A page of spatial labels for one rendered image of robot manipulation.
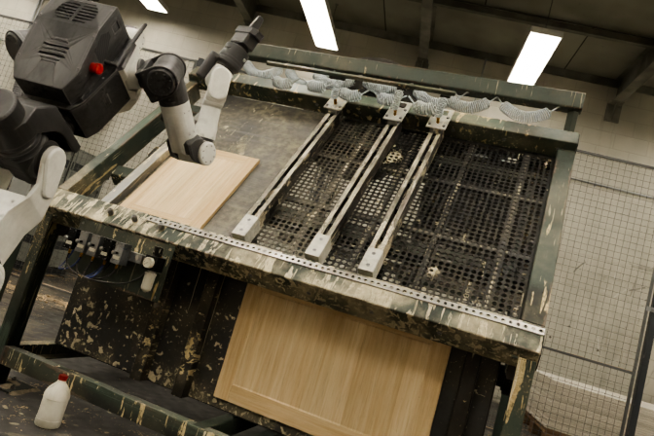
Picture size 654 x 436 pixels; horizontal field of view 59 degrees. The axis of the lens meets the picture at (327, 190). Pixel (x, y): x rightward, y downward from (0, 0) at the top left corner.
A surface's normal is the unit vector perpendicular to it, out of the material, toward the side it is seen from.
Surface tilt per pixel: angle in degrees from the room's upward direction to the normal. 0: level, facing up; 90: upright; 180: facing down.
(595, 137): 90
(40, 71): 82
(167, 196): 50
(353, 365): 90
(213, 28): 90
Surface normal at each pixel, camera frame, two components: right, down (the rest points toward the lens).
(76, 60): -0.08, -0.32
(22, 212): 0.73, 0.54
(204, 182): -0.04, -0.78
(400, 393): -0.29, -0.22
